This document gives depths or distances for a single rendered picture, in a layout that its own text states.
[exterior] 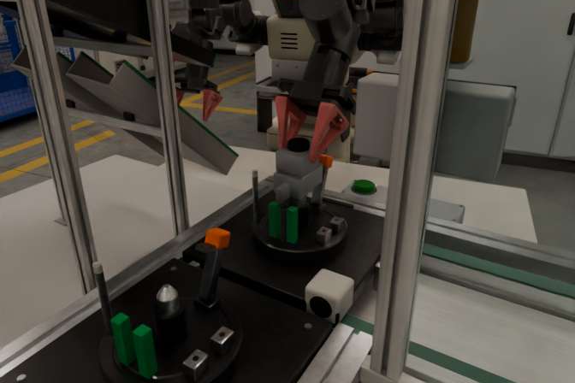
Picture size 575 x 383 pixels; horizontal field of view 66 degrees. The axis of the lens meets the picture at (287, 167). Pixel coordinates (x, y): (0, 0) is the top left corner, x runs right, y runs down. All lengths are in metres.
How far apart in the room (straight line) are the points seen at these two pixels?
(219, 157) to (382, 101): 0.46
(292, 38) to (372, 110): 0.96
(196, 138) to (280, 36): 0.66
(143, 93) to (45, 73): 0.17
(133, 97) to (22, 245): 0.42
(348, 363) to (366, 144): 0.23
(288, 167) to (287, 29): 0.78
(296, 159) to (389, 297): 0.23
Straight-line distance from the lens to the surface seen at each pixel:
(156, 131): 0.70
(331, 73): 0.60
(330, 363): 0.49
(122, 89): 0.66
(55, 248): 0.93
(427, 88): 0.34
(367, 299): 0.63
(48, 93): 0.55
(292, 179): 0.58
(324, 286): 0.53
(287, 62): 1.32
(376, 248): 0.64
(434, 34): 0.33
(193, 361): 0.44
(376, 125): 0.39
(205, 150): 0.76
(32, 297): 0.82
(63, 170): 0.57
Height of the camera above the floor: 1.32
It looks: 23 degrees down
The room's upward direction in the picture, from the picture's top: straight up
